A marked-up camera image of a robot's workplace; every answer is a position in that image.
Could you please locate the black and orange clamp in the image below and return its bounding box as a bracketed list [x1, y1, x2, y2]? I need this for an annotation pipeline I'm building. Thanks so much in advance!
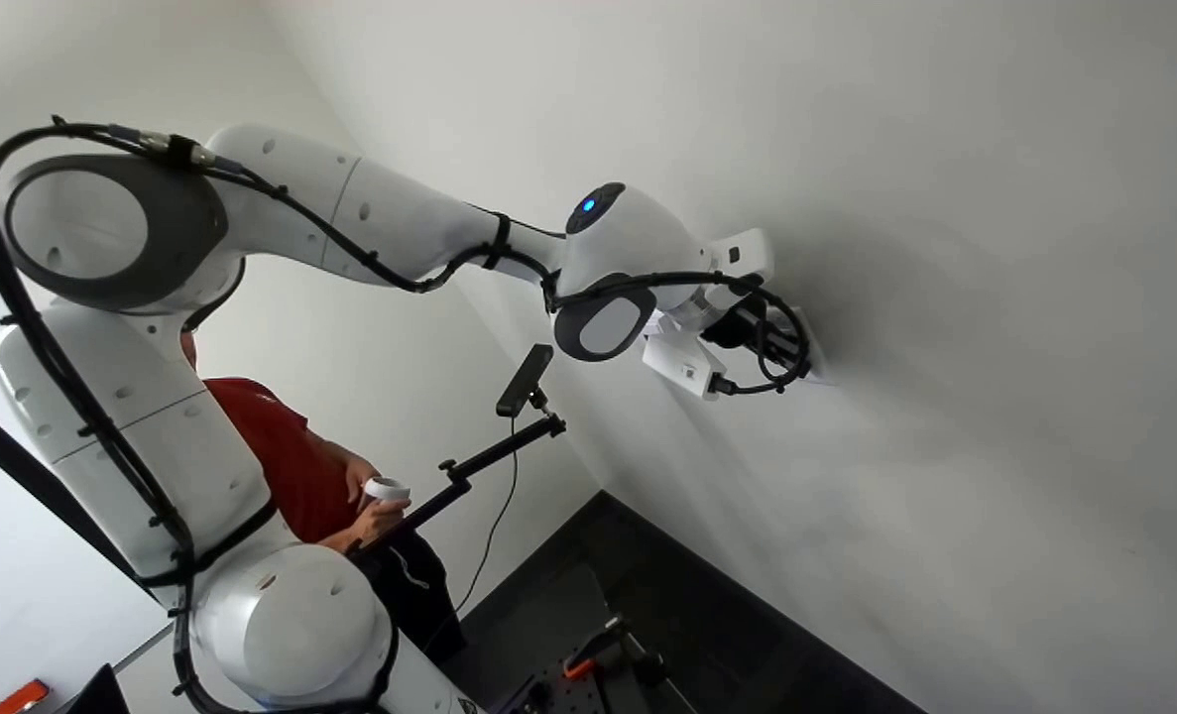
[559, 615, 669, 691]

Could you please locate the person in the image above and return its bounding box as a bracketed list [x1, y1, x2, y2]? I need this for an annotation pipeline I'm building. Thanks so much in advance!
[178, 331, 469, 664]

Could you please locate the orange plastic object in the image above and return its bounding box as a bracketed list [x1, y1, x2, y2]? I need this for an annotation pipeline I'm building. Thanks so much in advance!
[0, 678, 53, 714]

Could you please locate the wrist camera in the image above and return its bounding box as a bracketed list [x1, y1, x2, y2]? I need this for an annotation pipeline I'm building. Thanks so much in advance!
[641, 313, 731, 401]

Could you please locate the white wall switch plate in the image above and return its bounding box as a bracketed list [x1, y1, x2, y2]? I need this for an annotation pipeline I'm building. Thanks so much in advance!
[792, 305, 833, 387]

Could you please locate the camera on mount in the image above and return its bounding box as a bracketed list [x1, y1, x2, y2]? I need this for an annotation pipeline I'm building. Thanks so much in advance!
[344, 343, 568, 557]

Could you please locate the black cable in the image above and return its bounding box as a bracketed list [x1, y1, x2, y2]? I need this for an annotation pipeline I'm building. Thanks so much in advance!
[447, 415, 522, 618]

